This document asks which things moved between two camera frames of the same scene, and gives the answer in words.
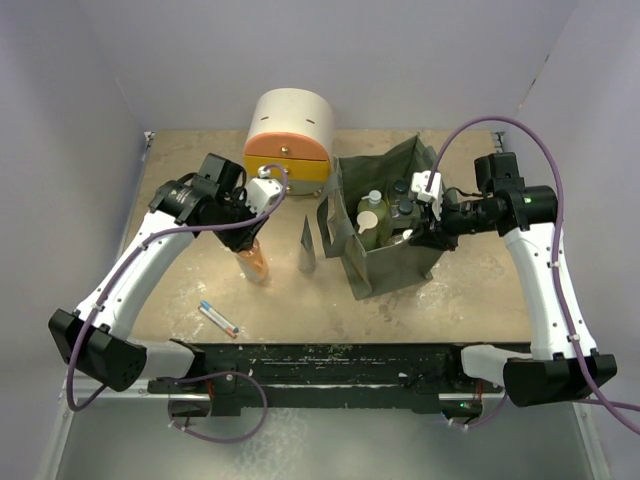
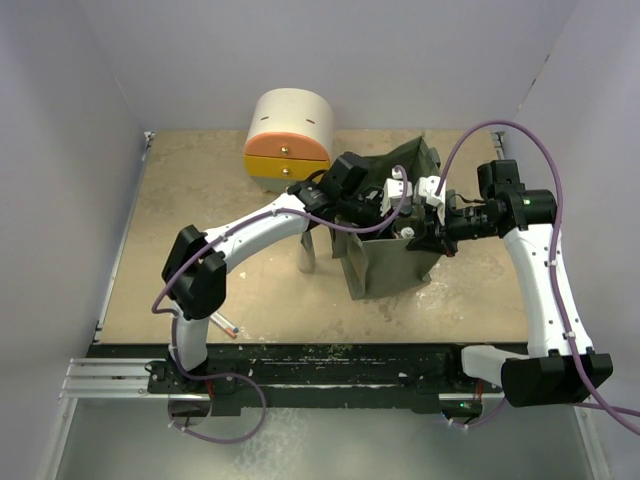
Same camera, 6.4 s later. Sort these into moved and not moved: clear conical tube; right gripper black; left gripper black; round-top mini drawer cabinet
Moved: left gripper black
Not moved: right gripper black; round-top mini drawer cabinet; clear conical tube
